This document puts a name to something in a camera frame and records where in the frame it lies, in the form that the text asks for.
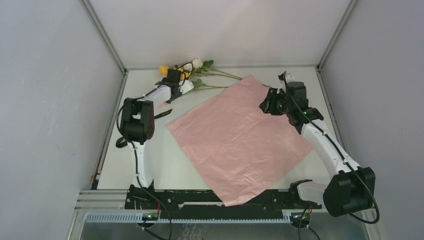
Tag white fake flower stem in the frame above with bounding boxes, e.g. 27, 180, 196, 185
175, 58, 243, 80

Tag white cable duct strip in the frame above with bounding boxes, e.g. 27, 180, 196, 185
85, 212, 292, 224

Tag pink wrapping paper sheet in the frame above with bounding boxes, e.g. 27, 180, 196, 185
167, 76, 313, 207

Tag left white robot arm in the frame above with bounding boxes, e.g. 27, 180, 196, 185
115, 69, 186, 189

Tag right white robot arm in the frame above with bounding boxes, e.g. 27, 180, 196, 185
259, 81, 381, 224

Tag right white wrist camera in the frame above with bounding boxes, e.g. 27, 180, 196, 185
277, 71, 296, 93

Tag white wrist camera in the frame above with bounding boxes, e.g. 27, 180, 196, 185
277, 71, 296, 93
179, 80, 194, 95

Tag black ribbon strap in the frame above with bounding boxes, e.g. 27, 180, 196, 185
115, 108, 173, 149

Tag aluminium frame rail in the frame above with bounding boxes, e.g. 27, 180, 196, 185
79, 0, 127, 75

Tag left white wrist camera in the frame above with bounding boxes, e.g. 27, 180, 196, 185
179, 80, 194, 95

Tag yellow fake flower stem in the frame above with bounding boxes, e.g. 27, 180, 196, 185
159, 64, 193, 82

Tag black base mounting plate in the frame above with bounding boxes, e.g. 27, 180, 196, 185
124, 185, 323, 220

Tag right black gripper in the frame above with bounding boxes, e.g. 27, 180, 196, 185
258, 87, 293, 116

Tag pink fake flower stem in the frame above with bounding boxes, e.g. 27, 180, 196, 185
158, 79, 228, 102

